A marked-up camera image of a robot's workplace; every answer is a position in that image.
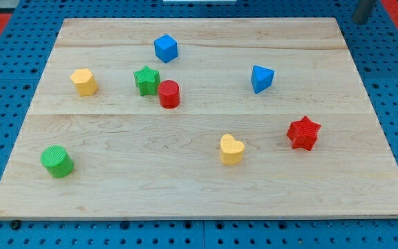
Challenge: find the green cylinder block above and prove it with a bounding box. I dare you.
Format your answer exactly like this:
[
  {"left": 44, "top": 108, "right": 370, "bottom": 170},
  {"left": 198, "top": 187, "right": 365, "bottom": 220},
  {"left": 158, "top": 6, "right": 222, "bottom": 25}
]
[{"left": 40, "top": 145, "right": 74, "bottom": 178}]

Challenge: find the blue triangular prism block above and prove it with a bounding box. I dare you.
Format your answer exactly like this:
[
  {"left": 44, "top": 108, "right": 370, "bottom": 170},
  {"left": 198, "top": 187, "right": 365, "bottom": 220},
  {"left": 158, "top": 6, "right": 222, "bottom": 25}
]
[{"left": 251, "top": 65, "right": 275, "bottom": 94}]

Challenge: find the green star block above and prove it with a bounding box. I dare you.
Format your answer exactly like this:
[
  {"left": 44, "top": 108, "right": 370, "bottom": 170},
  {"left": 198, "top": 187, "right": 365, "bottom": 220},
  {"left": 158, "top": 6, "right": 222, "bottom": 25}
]
[{"left": 133, "top": 66, "right": 160, "bottom": 96}]

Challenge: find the yellow heart block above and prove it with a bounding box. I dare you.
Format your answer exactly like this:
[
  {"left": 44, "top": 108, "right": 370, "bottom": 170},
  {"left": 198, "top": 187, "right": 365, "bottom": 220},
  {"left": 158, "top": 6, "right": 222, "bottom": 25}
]
[{"left": 220, "top": 134, "right": 245, "bottom": 165}]

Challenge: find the blue cube block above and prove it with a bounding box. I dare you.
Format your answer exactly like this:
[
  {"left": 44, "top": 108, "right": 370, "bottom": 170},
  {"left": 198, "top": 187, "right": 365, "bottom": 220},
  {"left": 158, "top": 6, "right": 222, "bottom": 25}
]
[{"left": 153, "top": 34, "right": 178, "bottom": 63}]

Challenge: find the red star block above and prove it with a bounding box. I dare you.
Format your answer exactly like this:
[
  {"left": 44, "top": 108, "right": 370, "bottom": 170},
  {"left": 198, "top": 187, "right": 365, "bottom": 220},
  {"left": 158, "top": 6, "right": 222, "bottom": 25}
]
[{"left": 287, "top": 116, "right": 321, "bottom": 151}]

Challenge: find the yellow hexagon block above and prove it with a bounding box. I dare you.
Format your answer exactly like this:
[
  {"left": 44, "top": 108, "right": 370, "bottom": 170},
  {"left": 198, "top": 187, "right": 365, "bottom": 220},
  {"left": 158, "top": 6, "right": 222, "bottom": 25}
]
[{"left": 70, "top": 68, "right": 98, "bottom": 96}]

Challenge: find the red cylinder block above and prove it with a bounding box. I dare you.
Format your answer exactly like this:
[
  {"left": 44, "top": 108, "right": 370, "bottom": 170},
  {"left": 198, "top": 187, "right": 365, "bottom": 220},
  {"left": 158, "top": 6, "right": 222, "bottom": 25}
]
[{"left": 158, "top": 80, "right": 180, "bottom": 109}]

